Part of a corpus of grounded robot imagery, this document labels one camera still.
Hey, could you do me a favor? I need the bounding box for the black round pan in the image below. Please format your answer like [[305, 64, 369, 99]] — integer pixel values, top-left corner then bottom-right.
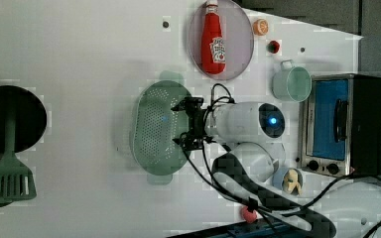
[[0, 85, 48, 153]]

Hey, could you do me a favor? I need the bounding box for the orange slice toy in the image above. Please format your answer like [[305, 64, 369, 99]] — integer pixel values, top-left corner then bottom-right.
[[252, 19, 269, 36]]

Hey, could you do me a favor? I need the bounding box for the green plastic strainer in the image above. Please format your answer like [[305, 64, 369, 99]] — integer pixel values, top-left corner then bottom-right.
[[129, 70, 191, 185]]

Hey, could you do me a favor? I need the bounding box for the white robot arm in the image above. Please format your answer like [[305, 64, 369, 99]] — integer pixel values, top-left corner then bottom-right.
[[171, 97, 381, 238]]

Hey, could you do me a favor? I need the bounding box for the red ketchup bottle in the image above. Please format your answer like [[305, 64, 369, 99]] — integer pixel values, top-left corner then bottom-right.
[[200, 0, 226, 74]]

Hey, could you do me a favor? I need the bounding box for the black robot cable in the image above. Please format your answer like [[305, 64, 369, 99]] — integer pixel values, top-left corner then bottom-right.
[[182, 82, 381, 238]]

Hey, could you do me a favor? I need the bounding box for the green slotted spatula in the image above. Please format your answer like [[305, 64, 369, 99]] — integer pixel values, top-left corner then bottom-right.
[[0, 110, 37, 204]]

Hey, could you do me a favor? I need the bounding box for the pink toy fruit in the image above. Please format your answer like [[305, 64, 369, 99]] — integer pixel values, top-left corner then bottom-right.
[[240, 206, 257, 223]]

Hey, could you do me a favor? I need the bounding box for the black toaster oven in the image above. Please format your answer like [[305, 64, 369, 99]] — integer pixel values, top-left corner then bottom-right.
[[299, 73, 381, 178]]

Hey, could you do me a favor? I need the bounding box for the light green mug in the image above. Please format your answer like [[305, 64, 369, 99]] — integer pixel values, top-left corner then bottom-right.
[[272, 59, 312, 102]]

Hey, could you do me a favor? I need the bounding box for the pink round plate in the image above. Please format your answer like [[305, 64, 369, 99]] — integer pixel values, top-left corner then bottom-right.
[[188, 0, 254, 80]]

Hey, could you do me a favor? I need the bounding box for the red strawberry toy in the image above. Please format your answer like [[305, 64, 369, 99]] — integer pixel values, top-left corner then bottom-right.
[[267, 41, 281, 54]]

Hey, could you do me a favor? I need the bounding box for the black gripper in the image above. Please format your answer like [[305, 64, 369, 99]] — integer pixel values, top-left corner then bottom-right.
[[171, 97, 206, 152]]

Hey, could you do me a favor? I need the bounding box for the yellow banana peel toy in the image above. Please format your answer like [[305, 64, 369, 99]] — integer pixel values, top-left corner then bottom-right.
[[282, 169, 302, 195]]

